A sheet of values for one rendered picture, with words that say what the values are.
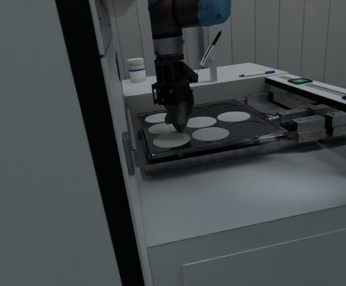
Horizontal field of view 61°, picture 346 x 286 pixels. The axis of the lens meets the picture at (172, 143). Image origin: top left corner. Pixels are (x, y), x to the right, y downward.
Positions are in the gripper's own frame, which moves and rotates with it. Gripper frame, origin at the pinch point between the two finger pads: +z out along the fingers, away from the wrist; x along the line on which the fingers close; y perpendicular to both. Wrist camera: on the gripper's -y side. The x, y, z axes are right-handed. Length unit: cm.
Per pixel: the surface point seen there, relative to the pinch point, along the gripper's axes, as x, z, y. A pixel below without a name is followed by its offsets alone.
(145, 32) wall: -108, -21, -172
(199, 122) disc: 2.6, 1.3, -7.6
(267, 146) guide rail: 22.7, 7.2, -6.8
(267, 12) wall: -8, -26, -208
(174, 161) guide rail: 1.2, 6.5, 8.5
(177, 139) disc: 1.6, 1.2, 6.3
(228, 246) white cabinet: 20.7, 13.2, 27.8
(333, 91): 38.1, -4.2, -23.5
